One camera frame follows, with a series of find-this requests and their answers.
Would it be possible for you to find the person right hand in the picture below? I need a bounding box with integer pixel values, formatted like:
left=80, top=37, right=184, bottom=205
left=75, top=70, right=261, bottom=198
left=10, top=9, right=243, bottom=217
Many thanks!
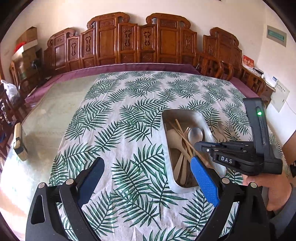
left=242, top=172, right=292, bottom=211

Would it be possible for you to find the green wall sign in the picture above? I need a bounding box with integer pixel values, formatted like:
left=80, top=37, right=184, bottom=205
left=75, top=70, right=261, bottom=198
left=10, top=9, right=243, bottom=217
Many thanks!
left=266, top=25, right=287, bottom=47

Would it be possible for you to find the cardboard boxes stack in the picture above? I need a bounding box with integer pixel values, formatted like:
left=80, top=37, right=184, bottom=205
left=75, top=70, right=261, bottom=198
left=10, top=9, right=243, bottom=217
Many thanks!
left=9, top=27, right=40, bottom=85

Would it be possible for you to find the bamboo chopstick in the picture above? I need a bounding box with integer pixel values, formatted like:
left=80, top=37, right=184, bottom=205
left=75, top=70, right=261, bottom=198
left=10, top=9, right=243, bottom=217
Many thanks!
left=175, top=119, right=193, bottom=158
left=169, top=119, right=210, bottom=167

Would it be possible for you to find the palm leaf tablecloth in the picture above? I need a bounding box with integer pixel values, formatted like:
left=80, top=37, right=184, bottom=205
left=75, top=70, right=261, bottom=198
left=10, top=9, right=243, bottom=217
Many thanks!
left=49, top=71, right=252, bottom=240

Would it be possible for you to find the wooden side shelf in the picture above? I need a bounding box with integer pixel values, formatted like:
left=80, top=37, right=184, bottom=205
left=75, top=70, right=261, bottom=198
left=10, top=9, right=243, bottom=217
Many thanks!
left=239, top=66, right=275, bottom=106

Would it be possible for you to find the grey metal tray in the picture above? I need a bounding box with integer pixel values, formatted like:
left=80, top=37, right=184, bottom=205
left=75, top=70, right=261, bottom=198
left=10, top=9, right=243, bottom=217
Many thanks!
left=162, top=109, right=226, bottom=194

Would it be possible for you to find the white wall panel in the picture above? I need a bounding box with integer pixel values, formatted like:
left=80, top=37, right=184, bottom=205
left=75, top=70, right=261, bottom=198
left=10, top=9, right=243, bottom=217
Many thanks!
left=271, top=80, right=290, bottom=112

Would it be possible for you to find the purple table cover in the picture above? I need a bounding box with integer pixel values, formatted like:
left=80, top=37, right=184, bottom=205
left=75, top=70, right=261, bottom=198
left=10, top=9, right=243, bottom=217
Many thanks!
left=24, top=63, right=260, bottom=107

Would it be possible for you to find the white rice ladle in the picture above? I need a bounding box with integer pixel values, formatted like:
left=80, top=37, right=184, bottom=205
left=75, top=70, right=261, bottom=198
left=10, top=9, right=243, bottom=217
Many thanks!
left=166, top=129, right=191, bottom=162

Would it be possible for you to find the wooden armchair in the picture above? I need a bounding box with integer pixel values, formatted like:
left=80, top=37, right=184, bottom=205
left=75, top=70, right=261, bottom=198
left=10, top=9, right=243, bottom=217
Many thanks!
left=194, top=52, right=234, bottom=81

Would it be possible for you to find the wooden brush on table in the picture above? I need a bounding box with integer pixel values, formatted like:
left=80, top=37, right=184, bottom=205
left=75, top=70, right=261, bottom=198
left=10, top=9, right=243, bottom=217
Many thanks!
left=13, top=123, right=28, bottom=161

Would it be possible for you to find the cream plastic fork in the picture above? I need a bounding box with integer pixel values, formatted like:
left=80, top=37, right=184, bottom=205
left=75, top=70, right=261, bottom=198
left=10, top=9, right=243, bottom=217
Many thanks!
left=180, top=127, right=190, bottom=186

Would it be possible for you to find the plastic bag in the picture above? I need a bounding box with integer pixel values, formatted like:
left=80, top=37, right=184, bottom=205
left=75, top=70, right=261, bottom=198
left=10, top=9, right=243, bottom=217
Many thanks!
left=1, top=80, right=20, bottom=104

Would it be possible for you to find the carved wooden bench back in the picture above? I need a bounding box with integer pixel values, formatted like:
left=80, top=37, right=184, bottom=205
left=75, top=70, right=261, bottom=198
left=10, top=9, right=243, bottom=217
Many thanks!
left=43, top=11, right=243, bottom=75

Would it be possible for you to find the large steel ladle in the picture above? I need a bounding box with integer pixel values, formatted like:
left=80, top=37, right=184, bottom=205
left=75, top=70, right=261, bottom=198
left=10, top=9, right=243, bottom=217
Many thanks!
left=188, top=127, right=203, bottom=147

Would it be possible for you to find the red card on shelf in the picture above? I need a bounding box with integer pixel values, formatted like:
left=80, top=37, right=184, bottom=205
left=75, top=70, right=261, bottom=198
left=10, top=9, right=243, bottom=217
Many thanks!
left=242, top=55, right=254, bottom=70

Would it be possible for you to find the cream plastic spoon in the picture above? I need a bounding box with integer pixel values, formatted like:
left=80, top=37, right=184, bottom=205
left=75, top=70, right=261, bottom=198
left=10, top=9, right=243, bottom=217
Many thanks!
left=173, top=153, right=184, bottom=181

